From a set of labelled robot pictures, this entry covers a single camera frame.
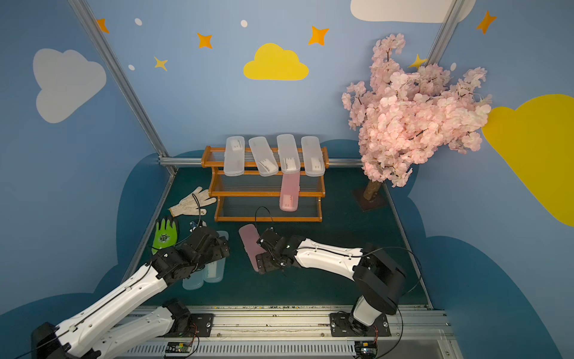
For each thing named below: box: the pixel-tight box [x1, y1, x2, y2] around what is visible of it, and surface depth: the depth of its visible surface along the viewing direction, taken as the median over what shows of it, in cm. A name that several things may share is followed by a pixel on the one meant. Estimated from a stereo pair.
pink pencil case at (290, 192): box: [279, 172, 301, 213], surface depth 92 cm
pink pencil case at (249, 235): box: [238, 223, 267, 273], surface depth 98 cm
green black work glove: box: [150, 218, 178, 256], surface depth 97 cm
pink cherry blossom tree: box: [341, 32, 492, 201], surface depth 67 cm
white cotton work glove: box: [168, 186, 217, 217], surface depth 107 cm
